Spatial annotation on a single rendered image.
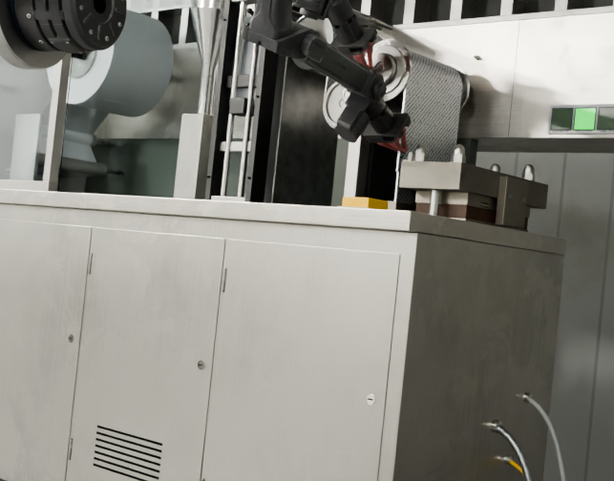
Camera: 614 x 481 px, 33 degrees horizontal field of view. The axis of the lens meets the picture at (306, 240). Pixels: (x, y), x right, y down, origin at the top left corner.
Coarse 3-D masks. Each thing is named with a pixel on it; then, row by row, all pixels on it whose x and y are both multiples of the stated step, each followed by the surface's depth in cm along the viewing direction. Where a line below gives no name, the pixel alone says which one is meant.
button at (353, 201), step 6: (348, 198) 217; (354, 198) 216; (360, 198) 215; (366, 198) 214; (342, 204) 218; (348, 204) 217; (354, 204) 216; (360, 204) 215; (366, 204) 214; (372, 204) 215; (378, 204) 216; (384, 204) 218
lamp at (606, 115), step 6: (600, 108) 246; (606, 108) 245; (612, 108) 244; (600, 114) 246; (606, 114) 245; (612, 114) 244; (600, 120) 246; (606, 120) 244; (612, 120) 244; (600, 126) 245; (606, 126) 244; (612, 126) 243
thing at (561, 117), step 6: (558, 114) 253; (564, 114) 252; (570, 114) 251; (552, 120) 254; (558, 120) 253; (564, 120) 251; (570, 120) 250; (552, 126) 253; (558, 126) 252; (564, 126) 251; (570, 126) 250
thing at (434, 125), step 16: (416, 96) 247; (416, 112) 247; (432, 112) 252; (448, 112) 257; (416, 128) 248; (432, 128) 253; (448, 128) 258; (400, 144) 243; (416, 144) 248; (432, 144) 253; (448, 144) 258; (400, 160) 244; (432, 160) 253; (448, 160) 259
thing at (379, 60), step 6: (378, 54) 246; (384, 54) 245; (372, 60) 247; (378, 60) 246; (384, 60) 245; (390, 60) 244; (378, 66) 246; (384, 66) 245; (390, 66) 244; (396, 66) 245; (378, 72) 246; (384, 72) 245; (390, 72) 244; (384, 78) 245; (390, 78) 244
